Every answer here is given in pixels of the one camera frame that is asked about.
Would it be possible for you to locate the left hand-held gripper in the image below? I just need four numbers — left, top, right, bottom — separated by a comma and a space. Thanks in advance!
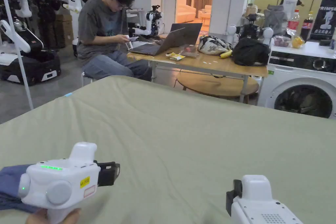
18, 142, 121, 217

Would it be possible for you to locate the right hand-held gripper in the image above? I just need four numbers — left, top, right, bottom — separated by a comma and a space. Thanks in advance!
226, 174, 305, 224

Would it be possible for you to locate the dark blue garment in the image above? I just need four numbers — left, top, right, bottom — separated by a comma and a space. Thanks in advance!
0, 165, 40, 214

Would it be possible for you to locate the person's left hand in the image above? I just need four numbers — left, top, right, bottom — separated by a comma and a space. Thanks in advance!
26, 207, 82, 224

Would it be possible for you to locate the white stool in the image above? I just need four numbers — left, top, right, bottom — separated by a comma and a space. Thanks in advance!
81, 71, 96, 87

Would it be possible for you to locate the bed with pale green sheet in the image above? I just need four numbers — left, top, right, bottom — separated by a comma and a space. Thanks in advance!
0, 75, 336, 224

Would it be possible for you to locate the round low wooden table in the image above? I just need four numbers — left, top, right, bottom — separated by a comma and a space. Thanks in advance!
176, 73, 260, 98

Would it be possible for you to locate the white washing machine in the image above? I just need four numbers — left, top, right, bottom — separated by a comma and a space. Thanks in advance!
258, 9, 336, 120

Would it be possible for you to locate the white robot on black base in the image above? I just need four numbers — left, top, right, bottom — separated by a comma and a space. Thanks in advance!
0, 0, 62, 87

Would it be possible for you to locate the white tripod pole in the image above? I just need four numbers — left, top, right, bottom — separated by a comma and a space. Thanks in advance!
0, 0, 34, 111

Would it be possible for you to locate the wooden table with laptop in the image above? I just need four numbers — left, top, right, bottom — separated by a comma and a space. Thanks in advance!
127, 23, 271, 103

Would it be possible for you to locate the stack of brown cartons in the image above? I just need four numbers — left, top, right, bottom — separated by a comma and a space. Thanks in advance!
53, 13, 74, 49

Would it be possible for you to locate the black robot with white shoulders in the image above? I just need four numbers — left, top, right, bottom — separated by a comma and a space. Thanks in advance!
227, 13, 274, 52

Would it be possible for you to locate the small white black robot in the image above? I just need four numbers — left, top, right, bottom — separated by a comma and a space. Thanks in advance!
128, 5, 165, 39

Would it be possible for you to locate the grey office chair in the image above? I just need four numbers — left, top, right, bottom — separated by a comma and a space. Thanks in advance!
263, 4, 289, 38

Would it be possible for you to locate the pale sofa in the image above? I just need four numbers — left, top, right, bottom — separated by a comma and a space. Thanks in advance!
175, 4, 213, 24

